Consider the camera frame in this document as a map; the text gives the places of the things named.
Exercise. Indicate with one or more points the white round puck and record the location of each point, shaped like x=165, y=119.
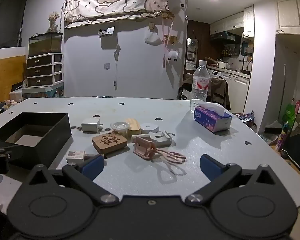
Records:
x=149, y=128

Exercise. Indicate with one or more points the chair with brown cloth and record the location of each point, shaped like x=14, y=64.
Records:
x=218, y=88

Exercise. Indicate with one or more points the colourful patterned cabinet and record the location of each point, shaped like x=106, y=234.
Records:
x=43, y=92

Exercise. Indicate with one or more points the white box with black lid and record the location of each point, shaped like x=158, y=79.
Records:
x=16, y=95

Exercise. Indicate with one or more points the green bag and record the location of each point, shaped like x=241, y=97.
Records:
x=289, y=112

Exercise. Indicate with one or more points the brown cardboard tube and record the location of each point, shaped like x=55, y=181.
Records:
x=133, y=129

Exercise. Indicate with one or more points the white plush sheep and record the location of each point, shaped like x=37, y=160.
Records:
x=173, y=55

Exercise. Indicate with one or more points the washing machine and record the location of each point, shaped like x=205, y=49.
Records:
x=216, y=73

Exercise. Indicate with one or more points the pink folding phone holder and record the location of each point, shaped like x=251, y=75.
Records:
x=146, y=150

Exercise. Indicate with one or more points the purple tissue box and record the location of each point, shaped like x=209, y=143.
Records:
x=212, y=118

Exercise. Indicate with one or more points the wall clip holder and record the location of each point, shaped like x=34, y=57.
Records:
x=106, y=32

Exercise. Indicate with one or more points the white kitchen pot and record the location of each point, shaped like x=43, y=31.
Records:
x=221, y=65

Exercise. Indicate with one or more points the small white printed box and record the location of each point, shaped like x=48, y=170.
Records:
x=75, y=156

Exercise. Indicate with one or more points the glass fish tank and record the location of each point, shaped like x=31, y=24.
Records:
x=45, y=44

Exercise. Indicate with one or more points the vase with dried flowers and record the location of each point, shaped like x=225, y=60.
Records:
x=53, y=22

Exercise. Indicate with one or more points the spray can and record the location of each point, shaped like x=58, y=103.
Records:
x=282, y=138

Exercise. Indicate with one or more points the white charger plug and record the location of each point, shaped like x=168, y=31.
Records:
x=90, y=125

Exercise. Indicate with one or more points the pile of plush toys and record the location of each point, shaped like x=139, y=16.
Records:
x=3, y=107

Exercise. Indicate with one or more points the white hanging bag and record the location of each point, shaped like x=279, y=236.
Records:
x=152, y=38

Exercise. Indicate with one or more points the printed blanket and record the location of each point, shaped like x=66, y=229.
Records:
x=117, y=2

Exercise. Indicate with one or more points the pink hanging ribbons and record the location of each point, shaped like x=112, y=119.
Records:
x=166, y=40

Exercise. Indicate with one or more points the white wall hook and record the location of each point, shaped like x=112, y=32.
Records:
x=107, y=66

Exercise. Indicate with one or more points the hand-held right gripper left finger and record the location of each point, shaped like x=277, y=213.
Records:
x=93, y=167

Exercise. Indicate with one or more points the clear water bottle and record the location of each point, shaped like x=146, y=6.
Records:
x=200, y=85

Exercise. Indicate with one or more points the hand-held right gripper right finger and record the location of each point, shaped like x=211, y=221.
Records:
x=210, y=165

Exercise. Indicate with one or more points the black storage box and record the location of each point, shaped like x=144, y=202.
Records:
x=43, y=132

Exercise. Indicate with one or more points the white drawer unit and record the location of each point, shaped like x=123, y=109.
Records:
x=45, y=70

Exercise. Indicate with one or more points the carved wooden square coaster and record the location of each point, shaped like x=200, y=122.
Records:
x=109, y=143

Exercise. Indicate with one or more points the white rectangular device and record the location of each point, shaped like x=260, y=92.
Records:
x=161, y=140

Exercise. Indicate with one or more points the teal hanging bag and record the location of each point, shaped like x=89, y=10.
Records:
x=244, y=48

